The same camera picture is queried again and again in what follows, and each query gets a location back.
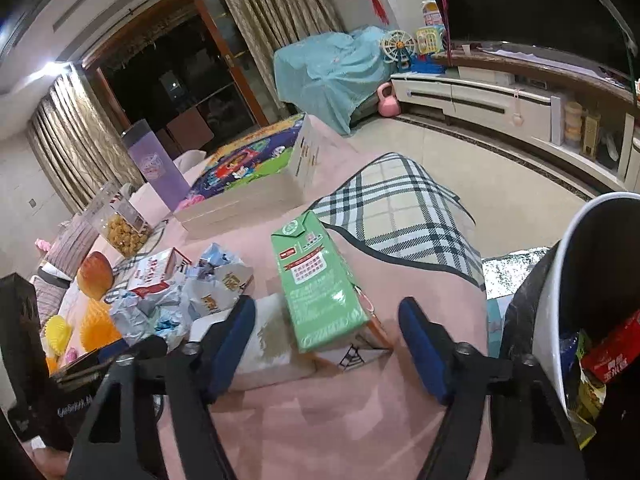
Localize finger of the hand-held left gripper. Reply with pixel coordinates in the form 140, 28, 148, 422
50, 334, 171, 387

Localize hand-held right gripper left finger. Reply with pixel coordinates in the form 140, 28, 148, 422
65, 294, 258, 480

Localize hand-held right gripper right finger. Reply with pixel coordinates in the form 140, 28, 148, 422
397, 296, 588, 480

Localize yellow foam fruit net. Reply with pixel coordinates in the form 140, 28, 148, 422
42, 314, 76, 358

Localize large orange foam net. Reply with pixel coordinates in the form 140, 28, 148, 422
80, 300, 123, 353

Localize green drink carton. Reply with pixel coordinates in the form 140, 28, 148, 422
270, 210, 383, 353

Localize blue snack bag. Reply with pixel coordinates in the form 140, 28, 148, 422
557, 330, 581, 366

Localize white bin with black bag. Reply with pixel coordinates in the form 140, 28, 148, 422
497, 192, 640, 480

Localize yellow snack packet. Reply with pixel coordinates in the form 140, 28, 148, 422
565, 332, 608, 448

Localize red snack packet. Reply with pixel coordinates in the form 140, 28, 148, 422
580, 310, 640, 386

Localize blue silver crumpled wrapper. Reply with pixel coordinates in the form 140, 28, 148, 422
109, 290, 201, 351

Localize red white small box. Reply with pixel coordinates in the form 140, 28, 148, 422
127, 247, 193, 301

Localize teal flat box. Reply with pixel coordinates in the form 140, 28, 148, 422
485, 297, 507, 358

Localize red yellow apple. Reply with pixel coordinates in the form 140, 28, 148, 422
77, 251, 115, 302

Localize silver foil sheet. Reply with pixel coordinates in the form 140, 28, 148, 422
482, 247, 563, 306

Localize striped cushion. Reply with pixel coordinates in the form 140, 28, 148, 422
45, 220, 98, 281

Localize clear snack jar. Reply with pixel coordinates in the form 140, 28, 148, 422
82, 182, 153, 259

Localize colourful puzzle box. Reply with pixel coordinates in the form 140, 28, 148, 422
172, 112, 323, 233

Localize purple drinking bottle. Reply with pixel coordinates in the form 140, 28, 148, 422
121, 119, 193, 211

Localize beige patterned curtain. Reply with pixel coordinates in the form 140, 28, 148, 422
25, 72, 131, 213
210, 0, 346, 116

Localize pink kettlebell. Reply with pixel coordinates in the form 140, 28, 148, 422
375, 82, 398, 118

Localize white television stand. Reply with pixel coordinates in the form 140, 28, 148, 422
390, 45, 640, 193

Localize stacked yellow containers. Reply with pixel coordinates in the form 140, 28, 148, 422
562, 101, 585, 148

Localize wooden glass sliding door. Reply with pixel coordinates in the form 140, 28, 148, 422
82, 0, 281, 161

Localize blue block toy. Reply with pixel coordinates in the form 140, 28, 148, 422
407, 55, 446, 73

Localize armchair under turquoise cloth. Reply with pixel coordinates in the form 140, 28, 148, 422
272, 26, 396, 136

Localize ceiling spotlight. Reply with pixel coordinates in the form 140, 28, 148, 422
42, 59, 76, 78

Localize ferris wheel toy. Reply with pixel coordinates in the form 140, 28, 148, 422
381, 29, 417, 71

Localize green yellow toy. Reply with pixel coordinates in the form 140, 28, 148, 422
415, 25, 446, 56

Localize black flat television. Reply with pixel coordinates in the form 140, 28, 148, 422
417, 0, 640, 78

